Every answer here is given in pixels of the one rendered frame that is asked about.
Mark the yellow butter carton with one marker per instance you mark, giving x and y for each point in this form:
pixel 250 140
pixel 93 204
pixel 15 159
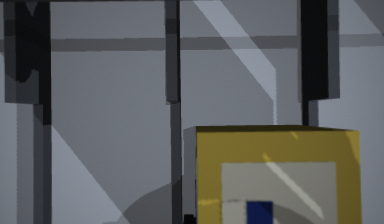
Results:
pixel 277 174

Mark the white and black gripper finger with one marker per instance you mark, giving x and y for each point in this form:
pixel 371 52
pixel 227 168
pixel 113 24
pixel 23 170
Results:
pixel 189 219

